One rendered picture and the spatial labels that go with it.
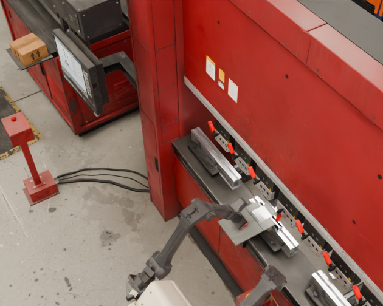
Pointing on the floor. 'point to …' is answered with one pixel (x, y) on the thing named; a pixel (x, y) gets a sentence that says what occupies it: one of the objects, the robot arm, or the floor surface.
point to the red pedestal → (31, 186)
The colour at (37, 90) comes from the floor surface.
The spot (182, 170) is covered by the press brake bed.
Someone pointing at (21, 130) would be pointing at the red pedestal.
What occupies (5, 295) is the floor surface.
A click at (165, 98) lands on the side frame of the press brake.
